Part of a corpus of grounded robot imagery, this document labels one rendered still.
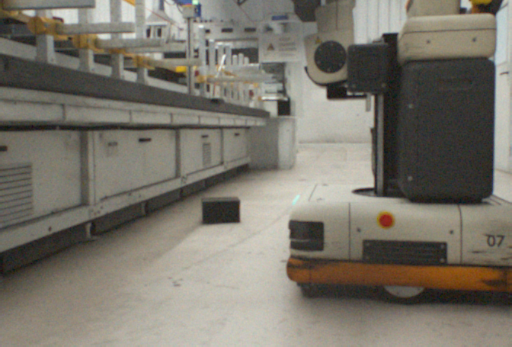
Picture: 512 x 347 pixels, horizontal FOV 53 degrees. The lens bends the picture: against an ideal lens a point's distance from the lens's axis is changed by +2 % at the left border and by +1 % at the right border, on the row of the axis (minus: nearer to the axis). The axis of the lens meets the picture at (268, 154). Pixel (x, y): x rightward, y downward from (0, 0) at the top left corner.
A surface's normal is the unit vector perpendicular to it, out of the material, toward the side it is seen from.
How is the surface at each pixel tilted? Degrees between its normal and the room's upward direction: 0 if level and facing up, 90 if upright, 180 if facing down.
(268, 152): 90
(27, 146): 90
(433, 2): 92
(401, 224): 84
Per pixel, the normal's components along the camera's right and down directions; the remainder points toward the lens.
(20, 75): 0.99, 0.00
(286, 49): -0.15, 0.05
